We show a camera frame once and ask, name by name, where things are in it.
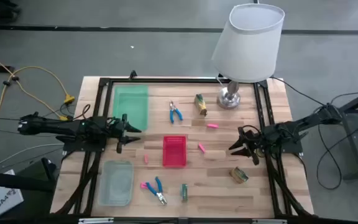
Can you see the green yellow crayon box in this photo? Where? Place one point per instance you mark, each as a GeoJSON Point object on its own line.
{"type": "Point", "coordinates": [238, 175]}
{"type": "Point", "coordinates": [200, 105]}

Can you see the silver table lamp white shade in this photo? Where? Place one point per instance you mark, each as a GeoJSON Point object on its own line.
{"type": "Point", "coordinates": [247, 43]}

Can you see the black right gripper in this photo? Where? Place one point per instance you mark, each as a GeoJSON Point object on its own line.
{"type": "Point", "coordinates": [253, 143]}

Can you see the small slim green crayon box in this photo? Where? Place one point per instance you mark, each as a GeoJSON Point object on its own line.
{"type": "Point", "coordinates": [184, 192]}

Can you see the black metal stand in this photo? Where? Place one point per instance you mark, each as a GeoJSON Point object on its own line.
{"type": "Point", "coordinates": [17, 182]}

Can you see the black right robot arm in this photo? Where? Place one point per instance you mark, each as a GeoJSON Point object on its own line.
{"type": "Point", "coordinates": [306, 119]}

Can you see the clear plastic bin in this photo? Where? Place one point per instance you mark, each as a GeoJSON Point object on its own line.
{"type": "Point", "coordinates": [116, 183]}

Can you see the silver aluminium bar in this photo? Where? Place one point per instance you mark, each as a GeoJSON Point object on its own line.
{"type": "Point", "coordinates": [269, 221]}
{"type": "Point", "coordinates": [95, 220]}

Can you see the pink eraser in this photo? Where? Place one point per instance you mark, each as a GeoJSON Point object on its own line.
{"type": "Point", "coordinates": [146, 159]}
{"type": "Point", "coordinates": [212, 126]}
{"type": "Point", "coordinates": [143, 185]}
{"type": "Point", "coordinates": [201, 148]}

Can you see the green translucent plastic bin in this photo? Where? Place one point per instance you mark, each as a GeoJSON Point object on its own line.
{"type": "Point", "coordinates": [129, 102]}

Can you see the red slotted plastic basket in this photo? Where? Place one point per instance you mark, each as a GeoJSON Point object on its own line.
{"type": "Point", "coordinates": [174, 151]}

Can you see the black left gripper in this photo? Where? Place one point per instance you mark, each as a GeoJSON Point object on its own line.
{"type": "Point", "coordinates": [124, 133]}

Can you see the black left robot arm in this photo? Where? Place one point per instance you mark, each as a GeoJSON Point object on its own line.
{"type": "Point", "coordinates": [51, 127]}

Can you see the black frame clamp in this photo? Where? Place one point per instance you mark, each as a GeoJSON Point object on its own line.
{"type": "Point", "coordinates": [132, 74]}
{"type": "Point", "coordinates": [220, 76]}

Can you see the black metal side table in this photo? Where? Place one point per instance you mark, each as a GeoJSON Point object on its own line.
{"type": "Point", "coordinates": [351, 143]}

